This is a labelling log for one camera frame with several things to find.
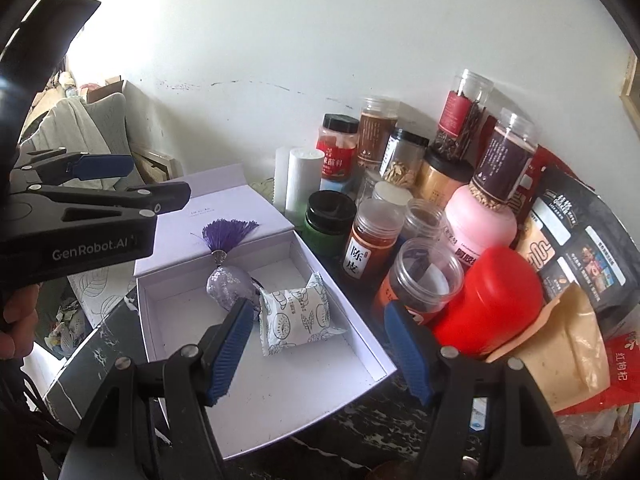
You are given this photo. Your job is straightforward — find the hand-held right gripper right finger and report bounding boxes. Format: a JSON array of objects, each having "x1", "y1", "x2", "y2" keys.
[{"x1": 384, "y1": 301, "x2": 576, "y2": 480}]

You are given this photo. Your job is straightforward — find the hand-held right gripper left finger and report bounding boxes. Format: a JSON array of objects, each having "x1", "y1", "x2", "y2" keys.
[{"x1": 60, "y1": 298, "x2": 256, "y2": 480}]

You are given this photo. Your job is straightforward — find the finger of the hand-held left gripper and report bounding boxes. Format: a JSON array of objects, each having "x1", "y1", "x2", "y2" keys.
[
  {"x1": 22, "y1": 182, "x2": 192, "y2": 228},
  {"x1": 11, "y1": 149, "x2": 136, "y2": 192}
]

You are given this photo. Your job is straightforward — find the white gift box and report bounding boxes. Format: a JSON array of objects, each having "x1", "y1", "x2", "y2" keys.
[{"x1": 132, "y1": 164, "x2": 398, "y2": 462}]

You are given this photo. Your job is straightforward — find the person's left hand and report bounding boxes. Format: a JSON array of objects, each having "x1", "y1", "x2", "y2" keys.
[{"x1": 0, "y1": 282, "x2": 43, "y2": 361}]

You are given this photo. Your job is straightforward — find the leaf patterned white cloth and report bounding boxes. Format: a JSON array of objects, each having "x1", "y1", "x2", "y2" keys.
[{"x1": 70, "y1": 265, "x2": 136, "y2": 331}]

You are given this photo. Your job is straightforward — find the grey cushioned chair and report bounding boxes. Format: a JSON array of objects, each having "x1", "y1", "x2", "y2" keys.
[{"x1": 22, "y1": 92, "x2": 133, "y2": 161}]

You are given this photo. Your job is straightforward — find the purple tasselled sachet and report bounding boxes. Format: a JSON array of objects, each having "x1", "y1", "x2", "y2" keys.
[{"x1": 192, "y1": 219, "x2": 261, "y2": 311}]

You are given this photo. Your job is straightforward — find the crumpled paper scraps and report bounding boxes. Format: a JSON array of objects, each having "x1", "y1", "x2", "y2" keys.
[{"x1": 45, "y1": 300, "x2": 91, "y2": 356}]

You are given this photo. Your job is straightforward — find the white printed snack packet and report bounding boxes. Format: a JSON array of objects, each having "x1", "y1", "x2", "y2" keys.
[{"x1": 257, "y1": 271, "x2": 347, "y2": 358}]

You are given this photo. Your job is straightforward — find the clear jar orange label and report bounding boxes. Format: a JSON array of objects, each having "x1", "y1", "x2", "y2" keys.
[{"x1": 372, "y1": 237, "x2": 466, "y2": 331}]

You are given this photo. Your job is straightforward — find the cardboard box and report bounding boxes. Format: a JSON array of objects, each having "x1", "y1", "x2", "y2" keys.
[{"x1": 82, "y1": 76, "x2": 126, "y2": 103}]

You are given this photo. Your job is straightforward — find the red lidded container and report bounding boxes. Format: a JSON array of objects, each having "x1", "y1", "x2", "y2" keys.
[{"x1": 432, "y1": 246, "x2": 545, "y2": 358}]

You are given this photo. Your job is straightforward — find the white paper roll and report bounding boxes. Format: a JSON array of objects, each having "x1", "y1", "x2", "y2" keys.
[
  {"x1": 285, "y1": 146, "x2": 326, "y2": 216},
  {"x1": 272, "y1": 146, "x2": 293, "y2": 206}
]

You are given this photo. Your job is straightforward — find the orange peel jar white label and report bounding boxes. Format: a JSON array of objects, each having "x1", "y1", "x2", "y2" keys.
[{"x1": 341, "y1": 197, "x2": 406, "y2": 286}]

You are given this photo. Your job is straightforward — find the empty clear jar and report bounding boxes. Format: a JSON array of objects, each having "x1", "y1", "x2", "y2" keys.
[{"x1": 400, "y1": 198, "x2": 448, "y2": 256}]

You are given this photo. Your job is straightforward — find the pink plastic bottle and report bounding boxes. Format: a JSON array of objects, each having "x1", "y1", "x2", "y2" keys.
[{"x1": 444, "y1": 184, "x2": 518, "y2": 273}]

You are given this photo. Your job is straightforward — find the brown paper pouch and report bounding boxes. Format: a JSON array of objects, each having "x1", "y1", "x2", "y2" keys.
[{"x1": 485, "y1": 285, "x2": 611, "y2": 413}]

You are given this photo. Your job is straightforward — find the green jar black lid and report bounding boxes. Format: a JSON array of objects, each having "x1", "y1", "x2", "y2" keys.
[{"x1": 302, "y1": 190, "x2": 358, "y2": 256}]

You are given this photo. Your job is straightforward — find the small jar white lid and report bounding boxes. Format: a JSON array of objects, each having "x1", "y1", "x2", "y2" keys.
[{"x1": 372, "y1": 180, "x2": 413, "y2": 208}]

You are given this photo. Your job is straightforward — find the red seasoning jar black lid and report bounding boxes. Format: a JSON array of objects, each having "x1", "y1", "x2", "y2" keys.
[{"x1": 316, "y1": 113, "x2": 361, "y2": 183}]

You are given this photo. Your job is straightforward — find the orange powder jar black lid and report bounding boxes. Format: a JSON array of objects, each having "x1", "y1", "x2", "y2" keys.
[{"x1": 415, "y1": 150, "x2": 476, "y2": 211}]

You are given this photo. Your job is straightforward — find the small clear jar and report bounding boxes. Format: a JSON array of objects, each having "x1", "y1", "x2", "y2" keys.
[{"x1": 356, "y1": 167, "x2": 386, "y2": 206}]

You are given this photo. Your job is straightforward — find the seed jar black lid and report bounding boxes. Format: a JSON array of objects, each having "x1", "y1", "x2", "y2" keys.
[{"x1": 380, "y1": 128, "x2": 431, "y2": 191}]

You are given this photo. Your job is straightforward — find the black printed bag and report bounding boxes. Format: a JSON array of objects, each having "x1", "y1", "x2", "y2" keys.
[{"x1": 515, "y1": 165, "x2": 640, "y2": 341}]

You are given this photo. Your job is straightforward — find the clear bag of nuts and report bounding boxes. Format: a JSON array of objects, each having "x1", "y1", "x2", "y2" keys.
[{"x1": 555, "y1": 400, "x2": 636, "y2": 480}]

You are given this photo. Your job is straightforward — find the clear jar brown label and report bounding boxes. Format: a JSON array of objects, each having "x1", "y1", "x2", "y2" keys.
[{"x1": 356, "y1": 96, "x2": 400, "y2": 171}]

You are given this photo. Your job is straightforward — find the red packet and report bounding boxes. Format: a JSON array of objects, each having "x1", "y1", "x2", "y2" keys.
[{"x1": 602, "y1": 332, "x2": 640, "y2": 396}]

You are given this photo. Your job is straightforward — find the bean jar dark red label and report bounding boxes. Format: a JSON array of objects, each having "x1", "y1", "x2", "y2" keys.
[{"x1": 470, "y1": 107, "x2": 543, "y2": 211}]

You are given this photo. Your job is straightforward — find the tall jar red label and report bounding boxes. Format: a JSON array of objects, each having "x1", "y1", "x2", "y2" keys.
[{"x1": 431, "y1": 69, "x2": 495, "y2": 161}]

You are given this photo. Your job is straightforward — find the wooden frame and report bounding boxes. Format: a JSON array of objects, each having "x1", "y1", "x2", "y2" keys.
[{"x1": 132, "y1": 145, "x2": 181, "y2": 186}]

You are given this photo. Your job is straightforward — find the dark cables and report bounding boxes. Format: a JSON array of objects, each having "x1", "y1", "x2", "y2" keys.
[{"x1": 0, "y1": 360, "x2": 76, "y2": 480}]

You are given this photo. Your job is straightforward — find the wall picture frame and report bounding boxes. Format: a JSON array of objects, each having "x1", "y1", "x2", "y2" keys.
[{"x1": 620, "y1": 52, "x2": 640, "y2": 108}]

